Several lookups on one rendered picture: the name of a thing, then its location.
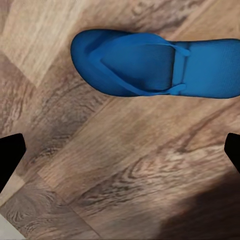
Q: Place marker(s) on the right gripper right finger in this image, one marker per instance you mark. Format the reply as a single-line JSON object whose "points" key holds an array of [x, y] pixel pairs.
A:
{"points": [[232, 149]]}

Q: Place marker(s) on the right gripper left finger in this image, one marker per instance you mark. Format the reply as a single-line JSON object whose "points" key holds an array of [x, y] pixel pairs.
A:
{"points": [[12, 150]]}

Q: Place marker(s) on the sandal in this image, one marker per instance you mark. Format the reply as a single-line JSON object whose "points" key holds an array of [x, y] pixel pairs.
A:
{"points": [[128, 64]]}

